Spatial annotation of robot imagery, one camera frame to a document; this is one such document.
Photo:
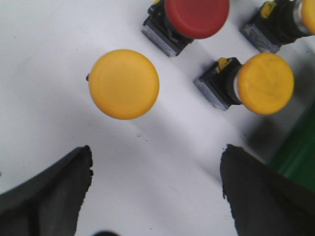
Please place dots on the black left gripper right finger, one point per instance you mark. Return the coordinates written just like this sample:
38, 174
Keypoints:
262, 202

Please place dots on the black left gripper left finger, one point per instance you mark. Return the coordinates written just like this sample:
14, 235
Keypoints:
49, 203

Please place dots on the green conveyor belt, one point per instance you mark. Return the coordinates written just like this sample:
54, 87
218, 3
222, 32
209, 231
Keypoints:
295, 158

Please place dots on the yellow mushroom button middle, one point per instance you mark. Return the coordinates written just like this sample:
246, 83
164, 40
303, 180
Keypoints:
264, 84

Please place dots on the yellow mushroom button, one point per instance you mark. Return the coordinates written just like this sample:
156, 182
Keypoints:
264, 84
278, 23
124, 84

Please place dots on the yellow mushroom button near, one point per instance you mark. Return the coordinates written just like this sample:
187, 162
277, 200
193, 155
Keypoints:
124, 84

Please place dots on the yellow mushroom button far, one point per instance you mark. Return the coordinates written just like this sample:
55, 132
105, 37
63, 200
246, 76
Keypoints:
278, 23

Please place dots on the red mushroom button spare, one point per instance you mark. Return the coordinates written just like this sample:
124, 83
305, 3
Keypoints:
173, 24

